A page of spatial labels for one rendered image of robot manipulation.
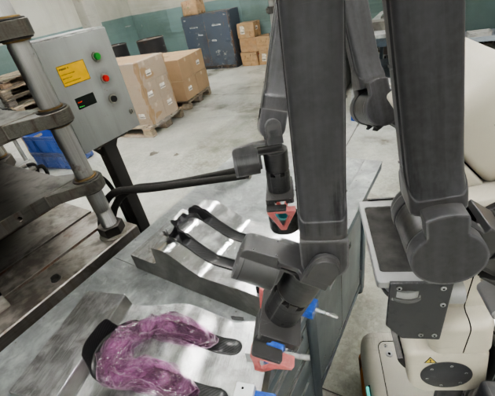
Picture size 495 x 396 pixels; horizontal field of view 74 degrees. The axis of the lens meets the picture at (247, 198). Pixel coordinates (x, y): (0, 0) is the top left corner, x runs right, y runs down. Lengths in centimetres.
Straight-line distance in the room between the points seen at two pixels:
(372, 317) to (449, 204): 153
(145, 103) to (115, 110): 314
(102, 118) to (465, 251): 129
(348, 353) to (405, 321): 106
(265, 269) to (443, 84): 29
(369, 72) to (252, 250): 49
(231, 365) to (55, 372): 37
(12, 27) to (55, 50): 24
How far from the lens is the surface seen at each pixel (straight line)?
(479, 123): 52
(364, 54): 78
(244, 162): 73
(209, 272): 92
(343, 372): 172
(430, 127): 35
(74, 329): 92
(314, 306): 85
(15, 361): 113
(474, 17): 708
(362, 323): 186
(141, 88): 457
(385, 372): 142
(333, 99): 32
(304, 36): 31
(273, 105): 72
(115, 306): 91
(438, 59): 33
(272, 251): 44
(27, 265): 148
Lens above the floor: 151
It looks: 33 degrees down
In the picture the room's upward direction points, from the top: 11 degrees counter-clockwise
